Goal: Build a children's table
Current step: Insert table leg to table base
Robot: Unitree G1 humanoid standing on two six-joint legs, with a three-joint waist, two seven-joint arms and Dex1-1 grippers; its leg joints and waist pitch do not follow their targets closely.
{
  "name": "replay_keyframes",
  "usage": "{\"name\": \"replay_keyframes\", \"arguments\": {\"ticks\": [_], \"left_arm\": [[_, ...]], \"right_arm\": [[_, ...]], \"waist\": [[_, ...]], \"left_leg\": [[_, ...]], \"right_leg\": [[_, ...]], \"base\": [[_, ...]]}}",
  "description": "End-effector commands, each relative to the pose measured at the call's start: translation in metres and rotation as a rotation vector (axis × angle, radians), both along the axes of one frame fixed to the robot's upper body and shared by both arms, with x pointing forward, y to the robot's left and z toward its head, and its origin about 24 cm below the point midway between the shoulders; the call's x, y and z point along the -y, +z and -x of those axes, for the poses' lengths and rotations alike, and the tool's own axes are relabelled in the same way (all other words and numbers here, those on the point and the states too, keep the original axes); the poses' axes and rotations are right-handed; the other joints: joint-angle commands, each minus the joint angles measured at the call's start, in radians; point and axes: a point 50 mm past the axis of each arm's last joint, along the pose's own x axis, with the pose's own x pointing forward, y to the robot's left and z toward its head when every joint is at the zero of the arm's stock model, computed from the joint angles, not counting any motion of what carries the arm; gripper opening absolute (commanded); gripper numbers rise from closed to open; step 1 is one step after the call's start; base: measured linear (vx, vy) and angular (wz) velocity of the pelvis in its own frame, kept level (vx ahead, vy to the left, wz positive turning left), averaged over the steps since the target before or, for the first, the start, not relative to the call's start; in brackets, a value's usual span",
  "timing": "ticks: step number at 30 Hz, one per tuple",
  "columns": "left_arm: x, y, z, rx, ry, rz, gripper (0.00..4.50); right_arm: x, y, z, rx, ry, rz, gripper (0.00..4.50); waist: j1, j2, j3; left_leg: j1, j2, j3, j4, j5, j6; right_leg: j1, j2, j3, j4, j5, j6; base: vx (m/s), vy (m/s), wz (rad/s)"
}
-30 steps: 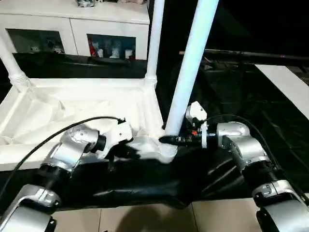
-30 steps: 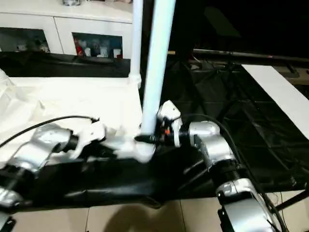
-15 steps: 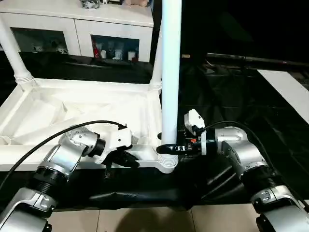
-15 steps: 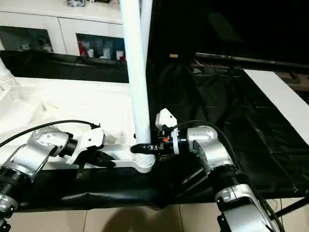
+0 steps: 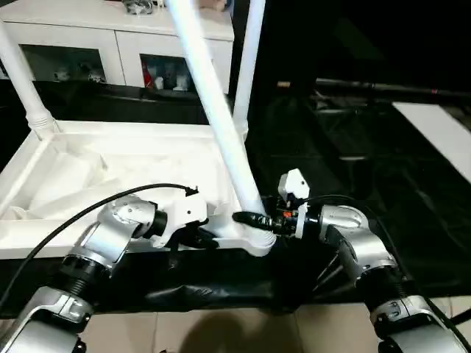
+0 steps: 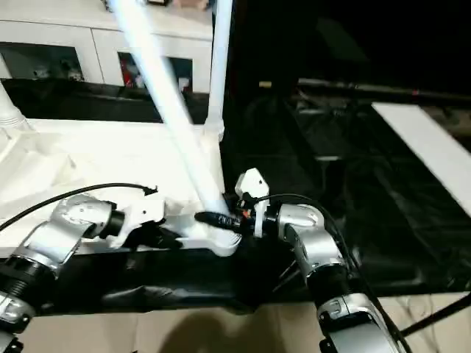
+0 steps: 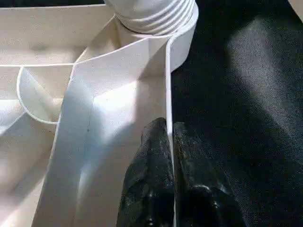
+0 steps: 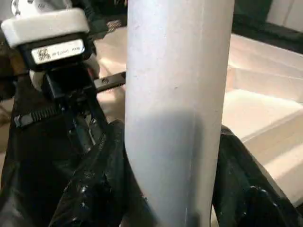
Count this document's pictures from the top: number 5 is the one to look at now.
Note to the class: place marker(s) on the black case with yellow label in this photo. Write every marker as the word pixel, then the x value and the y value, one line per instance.
pixel 287 36

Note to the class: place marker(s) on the white flat board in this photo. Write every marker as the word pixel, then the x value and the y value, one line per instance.
pixel 438 136

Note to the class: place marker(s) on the white plastic table top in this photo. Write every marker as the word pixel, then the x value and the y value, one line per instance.
pixel 129 154

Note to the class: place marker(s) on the white mug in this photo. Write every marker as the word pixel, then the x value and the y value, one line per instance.
pixel 159 83

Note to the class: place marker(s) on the white plastic table leg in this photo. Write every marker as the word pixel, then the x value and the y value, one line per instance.
pixel 250 55
pixel 25 81
pixel 213 92

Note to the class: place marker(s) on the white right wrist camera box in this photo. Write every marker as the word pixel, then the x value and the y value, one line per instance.
pixel 294 184

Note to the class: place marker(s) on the black metal rod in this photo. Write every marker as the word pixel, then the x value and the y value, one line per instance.
pixel 386 88

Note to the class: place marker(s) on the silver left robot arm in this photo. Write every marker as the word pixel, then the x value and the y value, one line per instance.
pixel 114 224

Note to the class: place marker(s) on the black metal table strut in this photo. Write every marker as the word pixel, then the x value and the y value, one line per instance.
pixel 461 316

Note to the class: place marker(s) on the black work mat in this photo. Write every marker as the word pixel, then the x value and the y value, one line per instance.
pixel 349 165

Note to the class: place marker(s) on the white cabinet with glass doors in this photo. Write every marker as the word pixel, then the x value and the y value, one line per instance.
pixel 110 22

